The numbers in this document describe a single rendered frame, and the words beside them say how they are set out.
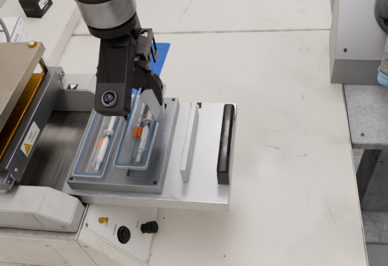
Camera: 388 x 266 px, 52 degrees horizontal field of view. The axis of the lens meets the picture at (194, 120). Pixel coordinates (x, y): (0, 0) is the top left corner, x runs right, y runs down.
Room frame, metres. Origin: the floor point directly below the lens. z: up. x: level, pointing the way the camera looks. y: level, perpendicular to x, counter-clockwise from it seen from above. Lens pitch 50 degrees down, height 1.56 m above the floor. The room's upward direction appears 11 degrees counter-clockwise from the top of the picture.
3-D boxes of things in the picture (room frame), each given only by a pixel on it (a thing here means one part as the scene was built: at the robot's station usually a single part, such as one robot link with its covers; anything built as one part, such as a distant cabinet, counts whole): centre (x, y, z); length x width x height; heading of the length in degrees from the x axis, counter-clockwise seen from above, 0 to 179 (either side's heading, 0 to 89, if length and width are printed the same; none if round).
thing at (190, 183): (0.46, 0.08, 0.97); 0.30 x 0.22 x 0.08; 74
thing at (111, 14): (0.48, 0.09, 1.27); 0.08 x 0.08 x 0.05
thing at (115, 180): (0.47, 0.13, 0.98); 0.20 x 0.17 x 0.03; 164
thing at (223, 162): (0.42, -0.05, 0.99); 0.15 x 0.02 x 0.04; 164
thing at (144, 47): (0.49, 0.08, 1.18); 0.09 x 0.08 x 0.12; 164
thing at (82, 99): (0.66, 0.27, 0.97); 0.26 x 0.05 x 0.07; 74
